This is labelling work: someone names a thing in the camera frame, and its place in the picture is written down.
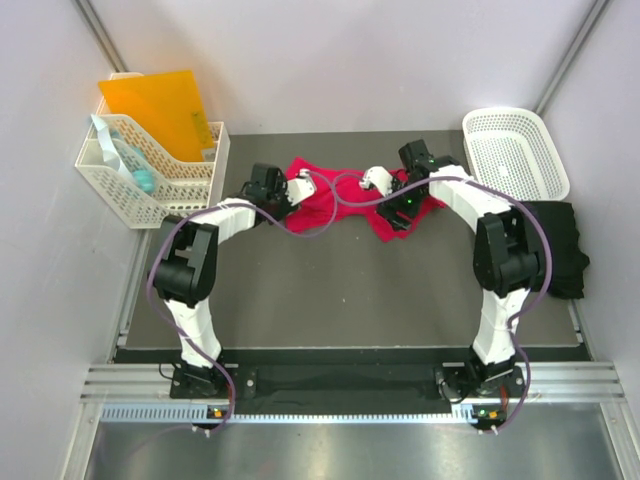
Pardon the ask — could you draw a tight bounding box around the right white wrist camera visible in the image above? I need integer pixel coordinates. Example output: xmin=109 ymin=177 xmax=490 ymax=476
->
xmin=359 ymin=166 xmax=394 ymax=197

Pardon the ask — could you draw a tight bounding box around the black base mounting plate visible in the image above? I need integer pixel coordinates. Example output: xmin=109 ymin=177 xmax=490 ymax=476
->
xmin=169 ymin=364 xmax=495 ymax=402

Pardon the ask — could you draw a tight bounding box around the white plastic basket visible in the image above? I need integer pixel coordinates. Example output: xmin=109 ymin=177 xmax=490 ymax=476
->
xmin=462 ymin=107 xmax=570 ymax=201

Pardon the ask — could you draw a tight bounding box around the teal object in organizer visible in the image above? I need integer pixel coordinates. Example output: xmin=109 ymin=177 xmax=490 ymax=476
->
xmin=110 ymin=129 xmax=155 ymax=195

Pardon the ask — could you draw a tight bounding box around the red t shirt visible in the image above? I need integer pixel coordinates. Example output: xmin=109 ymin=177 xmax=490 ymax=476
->
xmin=285 ymin=157 xmax=445 ymax=243

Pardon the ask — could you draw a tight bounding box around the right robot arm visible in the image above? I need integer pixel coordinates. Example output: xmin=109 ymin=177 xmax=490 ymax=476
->
xmin=360 ymin=140 xmax=548 ymax=396

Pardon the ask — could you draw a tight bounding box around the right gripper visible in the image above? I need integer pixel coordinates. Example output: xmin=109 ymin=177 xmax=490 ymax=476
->
xmin=375 ymin=176 xmax=427 ymax=233

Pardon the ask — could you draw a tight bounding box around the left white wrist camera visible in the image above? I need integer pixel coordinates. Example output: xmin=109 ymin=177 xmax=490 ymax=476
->
xmin=286 ymin=169 xmax=316 ymax=207

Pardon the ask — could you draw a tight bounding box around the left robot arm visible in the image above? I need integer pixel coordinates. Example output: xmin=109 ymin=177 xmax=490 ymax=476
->
xmin=148 ymin=163 xmax=316 ymax=399

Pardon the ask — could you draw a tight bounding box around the white file organizer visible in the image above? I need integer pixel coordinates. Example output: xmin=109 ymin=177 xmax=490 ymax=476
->
xmin=74 ymin=72 xmax=231 ymax=230

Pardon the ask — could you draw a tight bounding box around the grey slotted cable duct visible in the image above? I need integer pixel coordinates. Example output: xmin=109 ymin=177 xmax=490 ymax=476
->
xmin=99 ymin=401 xmax=479 ymax=425

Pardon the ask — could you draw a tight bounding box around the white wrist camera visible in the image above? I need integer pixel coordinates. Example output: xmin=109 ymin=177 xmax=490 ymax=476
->
xmin=286 ymin=169 xmax=316 ymax=207
xmin=359 ymin=166 xmax=394 ymax=197

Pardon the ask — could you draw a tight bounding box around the black folded t shirt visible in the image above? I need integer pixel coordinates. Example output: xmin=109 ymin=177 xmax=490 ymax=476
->
xmin=524 ymin=201 xmax=590 ymax=300

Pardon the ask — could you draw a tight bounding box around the aluminium frame rail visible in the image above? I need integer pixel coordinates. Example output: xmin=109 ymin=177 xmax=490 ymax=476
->
xmin=81 ymin=362 xmax=625 ymax=403

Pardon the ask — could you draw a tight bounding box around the orange plastic folder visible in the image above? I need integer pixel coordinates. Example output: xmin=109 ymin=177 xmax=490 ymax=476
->
xmin=98 ymin=70 xmax=215 ymax=163

